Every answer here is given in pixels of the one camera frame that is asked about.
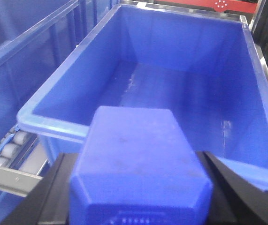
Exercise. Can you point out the large blue target bin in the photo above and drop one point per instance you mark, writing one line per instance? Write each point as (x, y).
(204, 69)

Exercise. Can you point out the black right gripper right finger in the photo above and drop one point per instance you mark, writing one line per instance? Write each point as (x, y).
(235, 201)

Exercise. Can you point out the blue neighbour bin left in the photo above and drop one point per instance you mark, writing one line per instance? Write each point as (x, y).
(36, 36)

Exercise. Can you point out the steel shelf front rail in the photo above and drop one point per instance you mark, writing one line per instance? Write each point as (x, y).
(17, 182)

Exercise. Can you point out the blue bottle-shaped part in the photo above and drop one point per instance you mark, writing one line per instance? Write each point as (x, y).
(137, 168)

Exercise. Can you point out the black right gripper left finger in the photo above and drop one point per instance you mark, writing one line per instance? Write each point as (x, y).
(48, 202)

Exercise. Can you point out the white roller conveyor track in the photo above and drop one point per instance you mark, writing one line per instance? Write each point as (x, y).
(15, 149)

